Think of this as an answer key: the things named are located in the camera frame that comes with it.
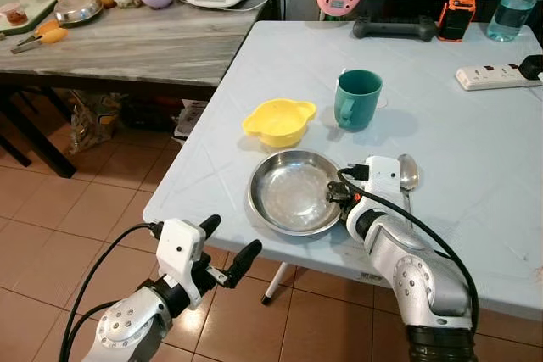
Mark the steel spoon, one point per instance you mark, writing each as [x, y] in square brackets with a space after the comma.
[408, 171]

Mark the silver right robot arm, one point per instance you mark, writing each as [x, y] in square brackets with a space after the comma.
[416, 281]

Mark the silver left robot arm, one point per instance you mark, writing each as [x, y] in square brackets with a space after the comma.
[127, 328]

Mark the white table leg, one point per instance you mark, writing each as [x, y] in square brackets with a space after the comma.
[278, 290]

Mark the round steel plate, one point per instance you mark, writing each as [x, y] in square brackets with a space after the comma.
[288, 197]

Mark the green mug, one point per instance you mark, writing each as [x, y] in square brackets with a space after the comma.
[361, 101]

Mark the white cardboard box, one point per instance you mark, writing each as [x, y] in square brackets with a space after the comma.
[191, 120]

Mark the light blue folding table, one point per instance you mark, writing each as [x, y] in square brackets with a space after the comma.
[458, 158]

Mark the printed plastic bag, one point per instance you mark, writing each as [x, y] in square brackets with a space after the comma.
[95, 120]

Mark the black handheld controller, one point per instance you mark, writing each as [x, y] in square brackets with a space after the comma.
[394, 29]

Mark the white power strip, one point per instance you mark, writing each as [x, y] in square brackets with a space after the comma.
[488, 78]

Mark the grey marble top table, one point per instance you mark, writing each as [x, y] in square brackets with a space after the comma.
[144, 44]

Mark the orange black handheld device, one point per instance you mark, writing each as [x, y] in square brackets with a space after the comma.
[456, 19]

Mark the black power plug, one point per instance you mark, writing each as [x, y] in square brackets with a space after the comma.
[532, 67]

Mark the steel lid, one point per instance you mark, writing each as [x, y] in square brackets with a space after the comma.
[78, 10]

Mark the green tray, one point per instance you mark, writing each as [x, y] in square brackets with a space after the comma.
[34, 16]

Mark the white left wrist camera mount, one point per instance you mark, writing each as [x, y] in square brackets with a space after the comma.
[178, 247]

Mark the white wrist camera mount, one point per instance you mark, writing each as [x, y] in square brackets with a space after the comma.
[178, 247]
[383, 180]

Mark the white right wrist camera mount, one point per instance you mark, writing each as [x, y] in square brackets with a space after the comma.
[383, 180]

